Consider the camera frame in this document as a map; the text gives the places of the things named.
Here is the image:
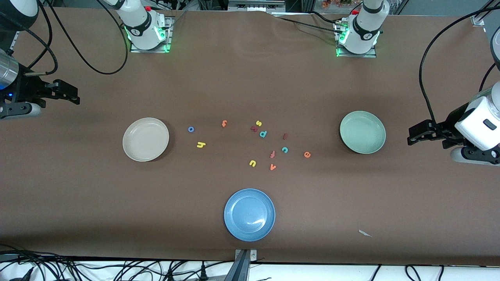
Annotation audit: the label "green round plate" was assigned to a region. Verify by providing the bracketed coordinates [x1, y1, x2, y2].
[339, 110, 386, 155]

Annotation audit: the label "beige round plate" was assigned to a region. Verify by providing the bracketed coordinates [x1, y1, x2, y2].
[122, 117, 170, 162]

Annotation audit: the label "table cover sheet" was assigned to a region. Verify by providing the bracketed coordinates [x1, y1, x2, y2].
[0, 7, 500, 267]

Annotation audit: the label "orange flowers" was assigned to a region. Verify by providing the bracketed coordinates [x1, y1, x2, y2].
[322, 0, 354, 9]

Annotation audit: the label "blue round plate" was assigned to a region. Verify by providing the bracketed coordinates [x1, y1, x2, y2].
[224, 189, 276, 242]

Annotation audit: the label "grey power strip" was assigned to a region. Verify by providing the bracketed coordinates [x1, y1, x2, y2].
[229, 0, 286, 12]

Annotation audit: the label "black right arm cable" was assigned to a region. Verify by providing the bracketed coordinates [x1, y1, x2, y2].
[23, 0, 129, 76]

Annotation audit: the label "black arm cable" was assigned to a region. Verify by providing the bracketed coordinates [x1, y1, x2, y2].
[23, 0, 129, 76]
[419, 0, 500, 146]

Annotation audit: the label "aluminium frame profile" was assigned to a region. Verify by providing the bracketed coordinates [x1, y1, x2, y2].
[8, 30, 20, 56]
[471, 0, 500, 27]

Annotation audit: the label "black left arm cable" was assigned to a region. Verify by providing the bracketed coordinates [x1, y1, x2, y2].
[419, 0, 500, 146]

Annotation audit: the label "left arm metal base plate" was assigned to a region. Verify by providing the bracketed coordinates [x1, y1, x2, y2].
[335, 21, 377, 58]

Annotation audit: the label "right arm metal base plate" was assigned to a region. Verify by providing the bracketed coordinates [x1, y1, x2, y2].
[130, 16, 173, 53]

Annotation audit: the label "black base supply cable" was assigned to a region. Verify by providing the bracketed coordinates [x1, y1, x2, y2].
[273, 11, 341, 35]

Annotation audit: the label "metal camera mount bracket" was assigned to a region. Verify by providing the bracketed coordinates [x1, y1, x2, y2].
[234, 249, 258, 281]

